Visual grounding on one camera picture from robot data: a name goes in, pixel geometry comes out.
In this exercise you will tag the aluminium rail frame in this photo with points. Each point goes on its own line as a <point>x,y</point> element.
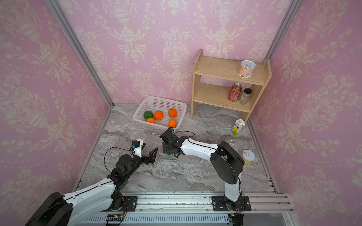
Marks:
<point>195,208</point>

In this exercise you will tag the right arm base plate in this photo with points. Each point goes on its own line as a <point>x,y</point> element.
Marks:
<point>221,203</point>

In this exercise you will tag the green fruit container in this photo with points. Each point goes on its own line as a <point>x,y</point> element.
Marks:
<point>171,152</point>
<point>148,114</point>

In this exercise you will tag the wooden two-tier shelf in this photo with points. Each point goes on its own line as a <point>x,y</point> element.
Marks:
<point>226,70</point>

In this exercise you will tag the red soda can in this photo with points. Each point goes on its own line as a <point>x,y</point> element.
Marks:
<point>235,92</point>

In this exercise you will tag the lemon drink carton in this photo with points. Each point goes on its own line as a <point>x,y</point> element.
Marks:
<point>238,126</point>

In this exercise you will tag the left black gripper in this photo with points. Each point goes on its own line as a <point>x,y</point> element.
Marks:
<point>151,158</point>

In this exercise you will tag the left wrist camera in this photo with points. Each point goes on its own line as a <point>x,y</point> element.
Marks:
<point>136,147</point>

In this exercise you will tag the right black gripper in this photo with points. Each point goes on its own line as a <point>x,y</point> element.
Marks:
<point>164,145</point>

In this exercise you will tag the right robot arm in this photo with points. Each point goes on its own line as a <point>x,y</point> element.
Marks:
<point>227,163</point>

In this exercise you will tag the yellow tin can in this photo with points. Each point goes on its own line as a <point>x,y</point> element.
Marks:
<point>248,156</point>

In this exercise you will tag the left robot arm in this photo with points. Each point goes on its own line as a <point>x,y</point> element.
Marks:
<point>72,208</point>

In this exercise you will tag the white plastic basket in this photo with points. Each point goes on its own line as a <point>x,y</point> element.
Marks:
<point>153,104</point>

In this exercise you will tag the glass jar black lid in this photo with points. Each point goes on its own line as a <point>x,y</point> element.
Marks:
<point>245,96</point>

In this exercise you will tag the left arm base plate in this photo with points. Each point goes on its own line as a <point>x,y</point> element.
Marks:
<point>124,203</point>

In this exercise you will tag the orange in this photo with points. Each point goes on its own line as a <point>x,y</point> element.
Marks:
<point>158,115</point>
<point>150,120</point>
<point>172,123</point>
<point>172,113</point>

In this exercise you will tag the white orange paper cup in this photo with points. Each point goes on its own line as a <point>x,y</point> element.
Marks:
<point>246,68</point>

